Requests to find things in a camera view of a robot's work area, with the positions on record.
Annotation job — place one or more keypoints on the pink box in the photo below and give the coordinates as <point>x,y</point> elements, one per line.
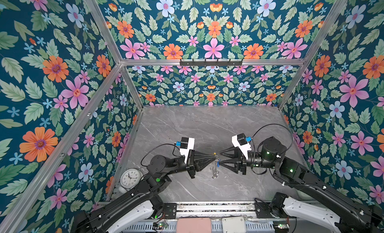
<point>194,225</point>

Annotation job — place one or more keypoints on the green circuit board left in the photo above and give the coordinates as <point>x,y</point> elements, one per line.
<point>159,226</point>

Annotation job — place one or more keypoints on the aluminium front rail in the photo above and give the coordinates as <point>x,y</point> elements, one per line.
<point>216,210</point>

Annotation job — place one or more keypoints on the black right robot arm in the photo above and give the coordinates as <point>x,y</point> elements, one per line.
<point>338,212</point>

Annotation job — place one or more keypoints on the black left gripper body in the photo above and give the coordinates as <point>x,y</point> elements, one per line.
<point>191,168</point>

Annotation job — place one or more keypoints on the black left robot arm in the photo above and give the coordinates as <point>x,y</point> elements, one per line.
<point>142,201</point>

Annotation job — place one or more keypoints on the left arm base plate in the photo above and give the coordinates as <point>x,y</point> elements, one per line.
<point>167,211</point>

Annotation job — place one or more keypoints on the white analog alarm clock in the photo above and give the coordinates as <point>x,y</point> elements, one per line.
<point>130,178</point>

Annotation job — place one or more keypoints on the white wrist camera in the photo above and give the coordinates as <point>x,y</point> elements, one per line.
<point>185,145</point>
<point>242,142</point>

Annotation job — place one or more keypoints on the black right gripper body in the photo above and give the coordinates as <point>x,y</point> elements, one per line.
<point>243,166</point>

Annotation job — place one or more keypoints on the green circuit board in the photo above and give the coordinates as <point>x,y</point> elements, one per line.
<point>159,226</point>
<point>281,228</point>

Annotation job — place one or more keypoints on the white box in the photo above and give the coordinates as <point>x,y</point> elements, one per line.
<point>234,225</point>

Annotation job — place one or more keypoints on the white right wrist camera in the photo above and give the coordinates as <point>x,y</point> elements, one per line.
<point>242,142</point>

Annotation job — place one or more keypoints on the black wall hook rail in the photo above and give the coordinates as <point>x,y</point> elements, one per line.
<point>214,62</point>

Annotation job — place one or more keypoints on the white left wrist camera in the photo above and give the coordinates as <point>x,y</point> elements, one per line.
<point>185,145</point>

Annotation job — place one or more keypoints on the green circuit board right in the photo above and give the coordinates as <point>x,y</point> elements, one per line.
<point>281,228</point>

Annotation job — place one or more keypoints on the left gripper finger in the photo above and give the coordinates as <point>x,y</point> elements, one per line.
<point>202,164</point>
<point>204,156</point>

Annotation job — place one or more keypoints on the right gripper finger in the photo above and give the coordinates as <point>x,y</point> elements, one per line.
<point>232,166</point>
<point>232,152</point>

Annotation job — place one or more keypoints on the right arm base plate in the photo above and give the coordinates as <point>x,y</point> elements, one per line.
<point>264,211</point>

